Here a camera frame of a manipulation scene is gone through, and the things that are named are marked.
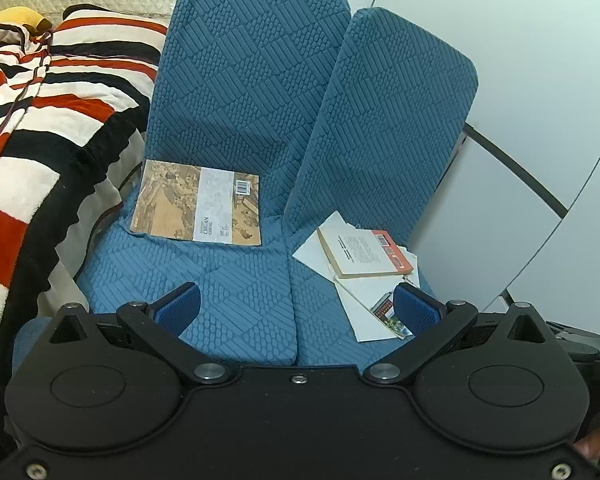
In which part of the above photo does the cream book with orange band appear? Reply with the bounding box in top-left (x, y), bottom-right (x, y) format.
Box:
top-left (316, 225), bottom-right (416, 281)

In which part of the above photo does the red black white striped blanket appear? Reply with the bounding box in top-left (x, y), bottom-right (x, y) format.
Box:
top-left (0, 4), bottom-right (170, 443)

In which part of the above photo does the white booklet with photo cover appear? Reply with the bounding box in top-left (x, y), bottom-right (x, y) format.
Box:
top-left (333, 272), bottom-right (422, 344)

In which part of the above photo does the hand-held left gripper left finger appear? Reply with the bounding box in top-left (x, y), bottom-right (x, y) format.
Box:
top-left (47, 282), bottom-right (233, 387)

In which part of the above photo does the brown landscape painting book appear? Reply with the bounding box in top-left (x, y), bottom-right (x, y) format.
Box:
top-left (129, 159), bottom-right (264, 247)

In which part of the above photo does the blue textured sofa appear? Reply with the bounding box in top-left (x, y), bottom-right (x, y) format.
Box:
top-left (12, 0), bottom-right (481, 367)

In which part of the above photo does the white paper sheet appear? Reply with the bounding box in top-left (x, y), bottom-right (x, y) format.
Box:
top-left (292, 210), bottom-right (421, 286)

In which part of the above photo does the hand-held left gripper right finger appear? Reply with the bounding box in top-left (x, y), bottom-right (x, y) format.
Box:
top-left (364, 282), bottom-right (552, 387)

